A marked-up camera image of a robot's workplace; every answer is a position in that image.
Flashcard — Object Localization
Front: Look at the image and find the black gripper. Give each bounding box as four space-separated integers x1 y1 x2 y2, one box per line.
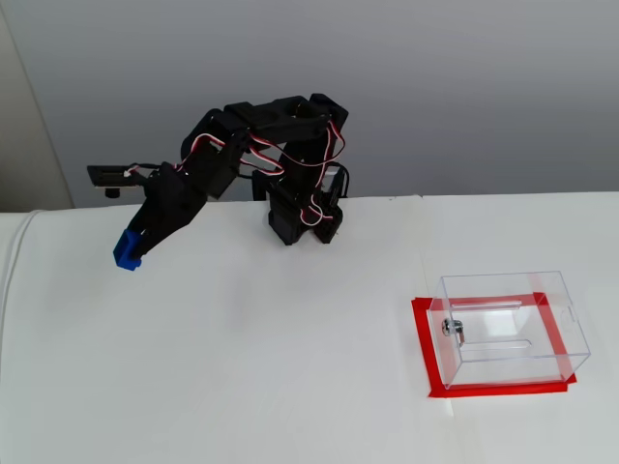
127 160 210 259

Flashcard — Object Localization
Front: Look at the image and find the blue lego brick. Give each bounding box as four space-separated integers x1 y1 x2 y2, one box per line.
112 228 147 273

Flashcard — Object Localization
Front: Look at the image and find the transparent plastic box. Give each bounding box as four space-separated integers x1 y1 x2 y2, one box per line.
431 270 592 391

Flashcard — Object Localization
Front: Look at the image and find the black table clamp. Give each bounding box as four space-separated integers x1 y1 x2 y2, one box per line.
250 168 270 202

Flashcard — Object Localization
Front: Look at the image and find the silver cylinder lock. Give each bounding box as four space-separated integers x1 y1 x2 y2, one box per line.
440 318 466 345

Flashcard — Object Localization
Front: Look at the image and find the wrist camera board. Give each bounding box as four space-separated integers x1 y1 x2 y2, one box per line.
86 163 163 199

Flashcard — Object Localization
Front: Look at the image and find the red white servo wire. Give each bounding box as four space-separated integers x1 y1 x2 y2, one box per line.
176 133 228 173
244 120 348 227

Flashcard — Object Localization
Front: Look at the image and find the red tape frame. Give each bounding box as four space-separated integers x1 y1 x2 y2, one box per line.
410 292 579 399

